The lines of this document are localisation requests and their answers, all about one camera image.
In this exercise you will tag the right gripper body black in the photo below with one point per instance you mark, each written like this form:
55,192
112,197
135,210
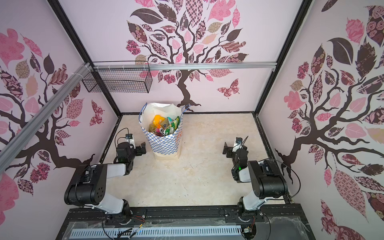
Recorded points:
229,150

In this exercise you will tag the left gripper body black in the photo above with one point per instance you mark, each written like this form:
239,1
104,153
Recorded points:
139,150

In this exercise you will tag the blue checkered paper bag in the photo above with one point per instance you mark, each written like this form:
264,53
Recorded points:
167,147

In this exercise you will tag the orange pink Fox's fruits bag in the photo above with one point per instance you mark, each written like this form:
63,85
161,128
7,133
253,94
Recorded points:
159,132

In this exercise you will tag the green Fox's candy bag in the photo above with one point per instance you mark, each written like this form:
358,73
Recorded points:
169,130

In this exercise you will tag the gold snack bag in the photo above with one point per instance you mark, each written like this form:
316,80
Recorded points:
165,123

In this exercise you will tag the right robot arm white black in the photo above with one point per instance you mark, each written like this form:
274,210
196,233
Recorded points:
265,177

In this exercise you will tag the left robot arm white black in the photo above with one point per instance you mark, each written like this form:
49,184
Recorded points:
88,186

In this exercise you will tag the yellow orange snack bag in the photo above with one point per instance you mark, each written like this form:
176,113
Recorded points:
158,120

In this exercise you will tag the green snack packet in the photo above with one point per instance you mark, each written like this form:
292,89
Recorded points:
175,123

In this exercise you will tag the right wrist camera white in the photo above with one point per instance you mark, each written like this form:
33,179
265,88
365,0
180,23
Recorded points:
238,144

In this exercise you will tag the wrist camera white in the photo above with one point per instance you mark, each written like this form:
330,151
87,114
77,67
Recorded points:
129,138
238,144

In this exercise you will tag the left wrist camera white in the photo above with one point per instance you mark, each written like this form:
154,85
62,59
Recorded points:
129,138

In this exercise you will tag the black wire basket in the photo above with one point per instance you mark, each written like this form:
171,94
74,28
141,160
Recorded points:
119,77

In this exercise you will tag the back aluminium rail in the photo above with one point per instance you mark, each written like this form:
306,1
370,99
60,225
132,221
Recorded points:
200,66

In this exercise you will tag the aluminium rail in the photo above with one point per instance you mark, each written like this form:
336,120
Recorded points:
11,150
200,66

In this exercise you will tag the white slotted cable duct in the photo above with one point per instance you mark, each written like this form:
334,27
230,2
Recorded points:
133,233

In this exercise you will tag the left aluminium rail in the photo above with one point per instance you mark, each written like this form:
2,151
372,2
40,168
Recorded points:
11,150

